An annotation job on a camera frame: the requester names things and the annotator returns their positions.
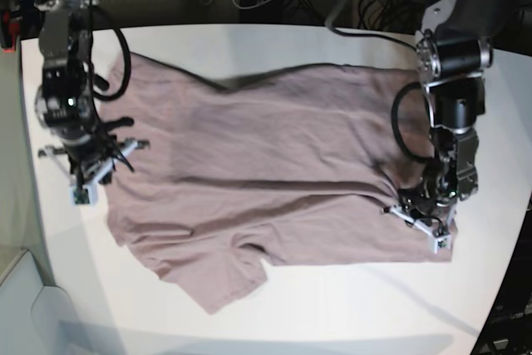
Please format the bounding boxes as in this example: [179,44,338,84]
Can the pink t-shirt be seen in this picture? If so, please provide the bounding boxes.
[100,56,452,314]

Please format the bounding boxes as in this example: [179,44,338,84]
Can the white bin corner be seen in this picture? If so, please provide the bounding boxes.
[1,251,84,354]

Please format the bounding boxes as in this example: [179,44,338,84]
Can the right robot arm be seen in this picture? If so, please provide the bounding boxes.
[34,0,134,187]

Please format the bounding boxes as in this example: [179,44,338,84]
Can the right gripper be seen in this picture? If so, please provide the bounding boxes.
[62,131,134,185]

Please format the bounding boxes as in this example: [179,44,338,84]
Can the red and black clamp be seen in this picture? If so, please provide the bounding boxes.
[0,10,20,52]

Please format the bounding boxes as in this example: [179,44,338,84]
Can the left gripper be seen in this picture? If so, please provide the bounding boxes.
[398,184,458,219]

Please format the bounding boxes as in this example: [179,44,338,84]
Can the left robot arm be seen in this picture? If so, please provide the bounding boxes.
[385,0,519,238]

